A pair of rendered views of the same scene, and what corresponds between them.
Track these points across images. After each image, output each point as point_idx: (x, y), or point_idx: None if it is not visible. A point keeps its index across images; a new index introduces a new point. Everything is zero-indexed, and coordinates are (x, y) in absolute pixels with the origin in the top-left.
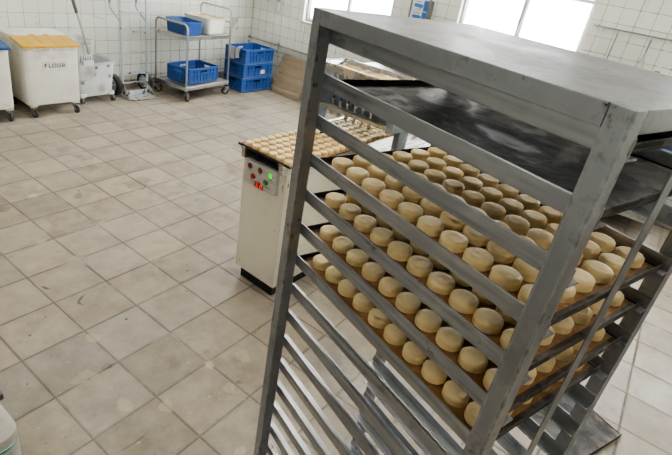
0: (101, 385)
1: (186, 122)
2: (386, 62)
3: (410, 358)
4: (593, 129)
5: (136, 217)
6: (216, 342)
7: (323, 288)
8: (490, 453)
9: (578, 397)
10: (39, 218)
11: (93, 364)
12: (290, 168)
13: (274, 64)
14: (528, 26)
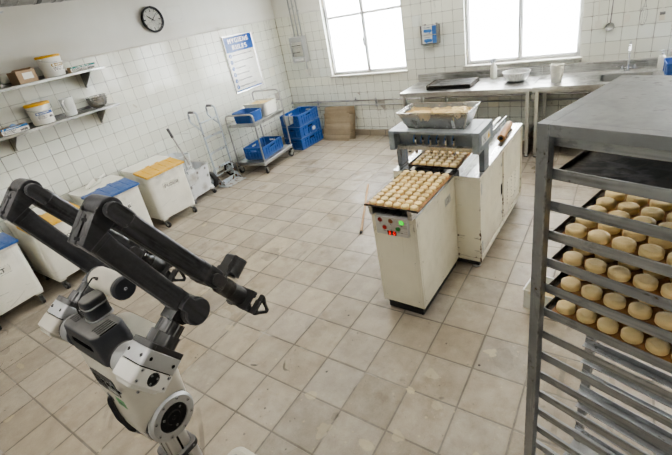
0: (339, 433)
1: (277, 190)
2: (640, 154)
3: None
4: None
5: (286, 283)
6: (405, 369)
7: (589, 332)
8: None
9: None
10: (218, 309)
11: (324, 417)
12: (418, 212)
13: (319, 117)
14: (529, 14)
